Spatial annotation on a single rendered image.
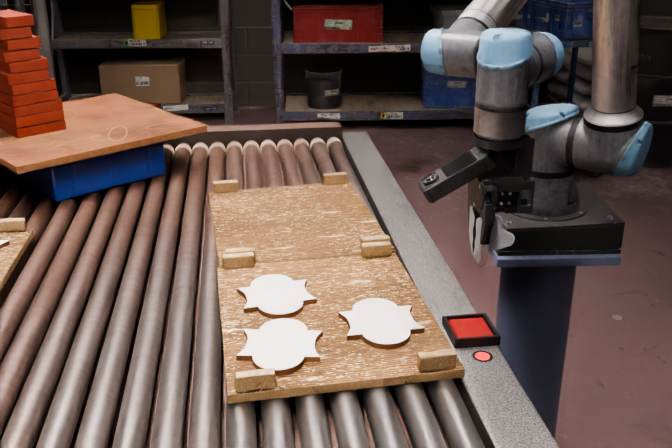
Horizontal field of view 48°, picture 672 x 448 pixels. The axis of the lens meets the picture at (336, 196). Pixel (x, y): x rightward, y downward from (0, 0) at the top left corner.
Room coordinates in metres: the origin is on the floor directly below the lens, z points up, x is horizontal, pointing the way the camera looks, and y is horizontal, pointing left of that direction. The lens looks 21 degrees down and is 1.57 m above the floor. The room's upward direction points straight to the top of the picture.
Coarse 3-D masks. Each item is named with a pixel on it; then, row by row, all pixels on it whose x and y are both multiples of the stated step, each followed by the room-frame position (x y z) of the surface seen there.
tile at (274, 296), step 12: (264, 276) 1.22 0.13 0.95; (276, 276) 1.22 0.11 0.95; (240, 288) 1.18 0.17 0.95; (252, 288) 1.18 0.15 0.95; (264, 288) 1.18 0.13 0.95; (276, 288) 1.18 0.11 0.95; (288, 288) 1.18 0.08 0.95; (300, 288) 1.18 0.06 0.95; (252, 300) 1.13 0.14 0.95; (264, 300) 1.13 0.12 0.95; (276, 300) 1.13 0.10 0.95; (288, 300) 1.13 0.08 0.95; (300, 300) 1.13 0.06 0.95; (312, 300) 1.14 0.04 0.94; (264, 312) 1.10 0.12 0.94; (276, 312) 1.09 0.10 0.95; (288, 312) 1.09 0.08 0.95; (300, 312) 1.11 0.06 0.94
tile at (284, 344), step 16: (272, 320) 1.07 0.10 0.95; (288, 320) 1.07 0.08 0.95; (256, 336) 1.02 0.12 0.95; (272, 336) 1.02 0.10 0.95; (288, 336) 1.02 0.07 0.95; (304, 336) 1.02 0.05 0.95; (320, 336) 1.03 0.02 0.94; (240, 352) 0.97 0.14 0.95; (256, 352) 0.97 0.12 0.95; (272, 352) 0.97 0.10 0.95; (288, 352) 0.97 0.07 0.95; (304, 352) 0.97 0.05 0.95; (256, 368) 0.94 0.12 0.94; (288, 368) 0.93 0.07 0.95
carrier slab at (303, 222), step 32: (256, 192) 1.68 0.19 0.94; (288, 192) 1.68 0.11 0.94; (320, 192) 1.68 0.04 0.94; (352, 192) 1.68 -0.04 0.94; (224, 224) 1.49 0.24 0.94; (256, 224) 1.49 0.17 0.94; (288, 224) 1.49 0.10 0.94; (320, 224) 1.49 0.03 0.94; (352, 224) 1.49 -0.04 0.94; (256, 256) 1.33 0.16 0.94; (288, 256) 1.33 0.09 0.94; (320, 256) 1.33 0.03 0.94
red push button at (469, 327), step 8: (456, 320) 1.10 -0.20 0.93; (464, 320) 1.10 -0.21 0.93; (472, 320) 1.10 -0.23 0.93; (480, 320) 1.10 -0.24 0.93; (456, 328) 1.07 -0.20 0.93; (464, 328) 1.07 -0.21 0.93; (472, 328) 1.07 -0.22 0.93; (480, 328) 1.07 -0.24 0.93; (488, 328) 1.07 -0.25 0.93; (464, 336) 1.05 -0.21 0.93; (472, 336) 1.05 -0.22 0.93
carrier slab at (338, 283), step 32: (352, 256) 1.33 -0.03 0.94; (224, 288) 1.20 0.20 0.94; (320, 288) 1.20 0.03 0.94; (352, 288) 1.20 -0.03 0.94; (384, 288) 1.20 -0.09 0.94; (224, 320) 1.09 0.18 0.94; (256, 320) 1.08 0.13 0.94; (320, 320) 1.08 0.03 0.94; (416, 320) 1.08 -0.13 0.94; (224, 352) 0.99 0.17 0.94; (320, 352) 0.99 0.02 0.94; (352, 352) 0.99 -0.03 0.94; (384, 352) 0.99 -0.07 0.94; (416, 352) 0.99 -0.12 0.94; (288, 384) 0.91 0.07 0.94; (320, 384) 0.91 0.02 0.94; (352, 384) 0.91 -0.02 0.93; (384, 384) 0.92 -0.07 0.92
